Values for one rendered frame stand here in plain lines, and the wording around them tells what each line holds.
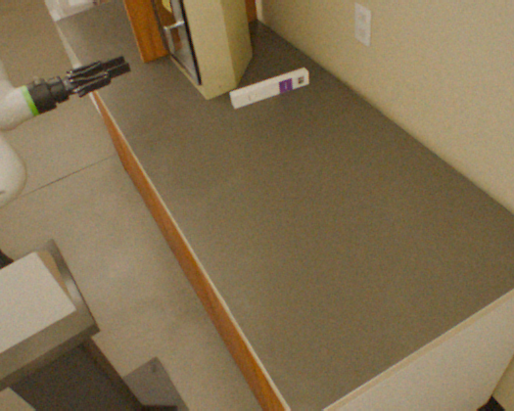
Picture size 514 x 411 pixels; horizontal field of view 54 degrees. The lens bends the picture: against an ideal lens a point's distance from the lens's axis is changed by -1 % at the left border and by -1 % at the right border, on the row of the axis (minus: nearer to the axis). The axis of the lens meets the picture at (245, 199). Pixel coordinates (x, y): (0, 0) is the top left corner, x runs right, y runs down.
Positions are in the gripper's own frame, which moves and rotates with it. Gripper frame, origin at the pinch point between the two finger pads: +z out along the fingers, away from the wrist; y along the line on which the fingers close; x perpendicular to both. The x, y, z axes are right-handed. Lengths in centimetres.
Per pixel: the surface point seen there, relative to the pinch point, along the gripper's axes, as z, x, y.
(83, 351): -41, 35, -61
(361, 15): 66, -6, -32
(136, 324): -31, 114, -8
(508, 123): 66, -2, -85
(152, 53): 18.7, 18.0, 30.9
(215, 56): 29.6, 5.6, -5.9
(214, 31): 30.8, -2.4, -5.7
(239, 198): 12, 19, -52
